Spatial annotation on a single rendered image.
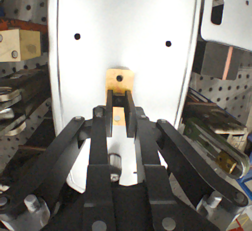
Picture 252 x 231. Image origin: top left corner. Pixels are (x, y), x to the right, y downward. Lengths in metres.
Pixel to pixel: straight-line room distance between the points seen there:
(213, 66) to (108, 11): 0.20
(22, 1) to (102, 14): 0.43
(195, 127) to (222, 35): 0.16
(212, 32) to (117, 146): 0.25
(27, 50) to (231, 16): 0.30
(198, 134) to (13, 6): 0.65
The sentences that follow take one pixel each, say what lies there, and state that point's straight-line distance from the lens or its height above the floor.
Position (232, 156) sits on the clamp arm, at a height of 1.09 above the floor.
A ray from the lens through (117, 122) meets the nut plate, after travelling 0.23.
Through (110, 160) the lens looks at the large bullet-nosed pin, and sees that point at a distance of 0.28.
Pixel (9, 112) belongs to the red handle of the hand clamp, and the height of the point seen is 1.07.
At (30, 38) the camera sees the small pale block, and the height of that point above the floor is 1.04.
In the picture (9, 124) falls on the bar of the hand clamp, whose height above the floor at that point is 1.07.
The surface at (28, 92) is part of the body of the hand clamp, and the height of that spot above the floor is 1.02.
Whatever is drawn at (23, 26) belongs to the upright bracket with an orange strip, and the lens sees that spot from 0.27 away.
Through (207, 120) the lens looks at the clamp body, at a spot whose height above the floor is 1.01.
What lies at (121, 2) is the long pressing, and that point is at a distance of 0.23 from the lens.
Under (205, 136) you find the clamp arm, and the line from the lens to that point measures 0.27.
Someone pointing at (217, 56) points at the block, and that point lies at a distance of 0.30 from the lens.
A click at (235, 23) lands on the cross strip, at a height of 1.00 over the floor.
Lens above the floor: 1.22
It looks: 66 degrees down
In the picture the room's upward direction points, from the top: 168 degrees clockwise
